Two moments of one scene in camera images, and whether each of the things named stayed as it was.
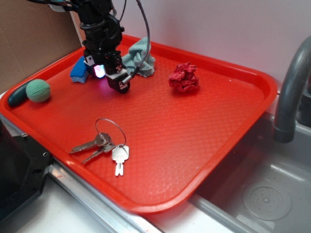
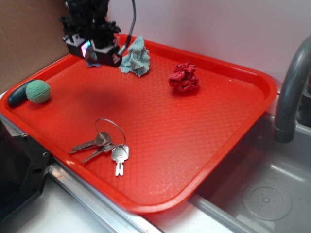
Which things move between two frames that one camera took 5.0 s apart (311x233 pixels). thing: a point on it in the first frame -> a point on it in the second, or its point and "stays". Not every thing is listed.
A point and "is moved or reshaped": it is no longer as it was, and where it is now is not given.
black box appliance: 24,164 stays
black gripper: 104,51 -> 94,28
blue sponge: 79,72 is moved or reshaped
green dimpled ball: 38,90 stays
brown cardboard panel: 32,35 stays
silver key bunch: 102,143 stays
